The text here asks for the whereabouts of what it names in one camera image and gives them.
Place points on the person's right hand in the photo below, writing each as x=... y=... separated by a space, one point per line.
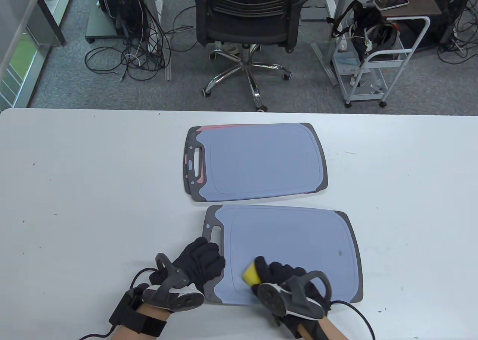
x=280 y=273

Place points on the person's left hand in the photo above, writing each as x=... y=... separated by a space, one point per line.
x=199 y=259

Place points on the yellow sponge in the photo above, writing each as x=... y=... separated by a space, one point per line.
x=250 y=274

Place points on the blue cutting board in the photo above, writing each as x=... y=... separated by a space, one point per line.
x=298 y=235
x=261 y=161

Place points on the pink cutting board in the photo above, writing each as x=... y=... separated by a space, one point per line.
x=216 y=127

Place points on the person's right forearm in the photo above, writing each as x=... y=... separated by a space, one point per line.
x=328 y=328

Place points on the person's left forearm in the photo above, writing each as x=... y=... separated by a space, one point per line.
x=149 y=317

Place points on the grey right hand controller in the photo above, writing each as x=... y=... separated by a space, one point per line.
x=272 y=299

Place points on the grey hand controller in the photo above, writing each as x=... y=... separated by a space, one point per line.
x=183 y=300
x=272 y=299

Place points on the grey left hand controller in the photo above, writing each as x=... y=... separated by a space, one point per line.
x=183 y=300

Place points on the pale blue packet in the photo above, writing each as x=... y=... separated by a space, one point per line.
x=345 y=62

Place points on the black office chair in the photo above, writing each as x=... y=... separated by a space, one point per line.
x=246 y=22

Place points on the white utility cart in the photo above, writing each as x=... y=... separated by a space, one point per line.
x=388 y=55

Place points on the grey stand base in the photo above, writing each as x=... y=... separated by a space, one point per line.
x=99 y=24

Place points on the grey floor plate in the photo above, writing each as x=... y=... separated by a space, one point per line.
x=313 y=14

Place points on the black bag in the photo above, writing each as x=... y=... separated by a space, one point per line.
x=368 y=22

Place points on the black computer rack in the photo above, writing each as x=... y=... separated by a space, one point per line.
x=127 y=4

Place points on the white smartphone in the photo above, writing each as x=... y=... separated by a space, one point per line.
x=390 y=1

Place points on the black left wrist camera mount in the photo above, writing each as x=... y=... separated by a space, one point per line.
x=127 y=314

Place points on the grey window frame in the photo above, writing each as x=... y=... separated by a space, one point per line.
x=22 y=90

